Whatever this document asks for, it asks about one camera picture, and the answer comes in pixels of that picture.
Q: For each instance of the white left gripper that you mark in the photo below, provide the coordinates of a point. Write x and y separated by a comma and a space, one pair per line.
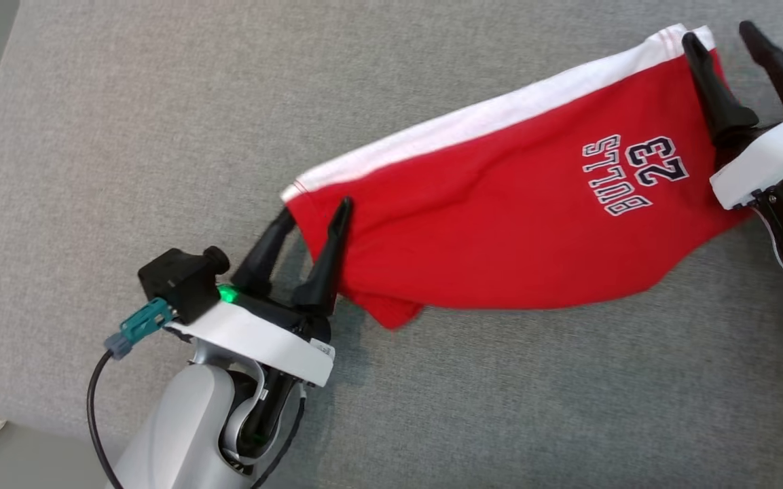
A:
262, 336

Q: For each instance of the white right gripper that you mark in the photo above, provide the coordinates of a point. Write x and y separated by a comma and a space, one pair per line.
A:
771, 156

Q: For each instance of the red shorts with white stripe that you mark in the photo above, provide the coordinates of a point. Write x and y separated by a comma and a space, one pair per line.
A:
500, 217

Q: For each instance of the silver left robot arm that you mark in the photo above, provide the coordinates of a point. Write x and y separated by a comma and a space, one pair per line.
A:
180, 428

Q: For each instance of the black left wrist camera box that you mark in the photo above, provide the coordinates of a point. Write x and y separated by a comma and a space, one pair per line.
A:
180, 282

